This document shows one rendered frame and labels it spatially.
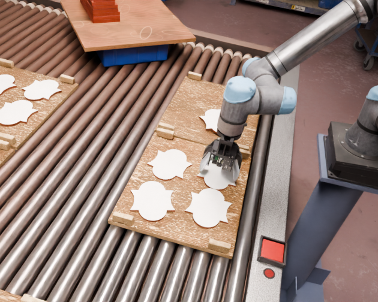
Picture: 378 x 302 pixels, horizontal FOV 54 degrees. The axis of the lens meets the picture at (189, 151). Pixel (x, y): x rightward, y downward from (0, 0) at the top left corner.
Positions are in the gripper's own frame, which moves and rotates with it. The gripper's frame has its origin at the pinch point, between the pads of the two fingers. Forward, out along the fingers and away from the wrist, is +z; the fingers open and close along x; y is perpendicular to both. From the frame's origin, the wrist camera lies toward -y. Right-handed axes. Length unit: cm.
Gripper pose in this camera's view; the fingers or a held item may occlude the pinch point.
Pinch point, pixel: (218, 172)
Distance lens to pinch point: 120.4
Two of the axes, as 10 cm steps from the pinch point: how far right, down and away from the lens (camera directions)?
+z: -1.3, 7.3, 6.7
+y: -2.6, 6.3, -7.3
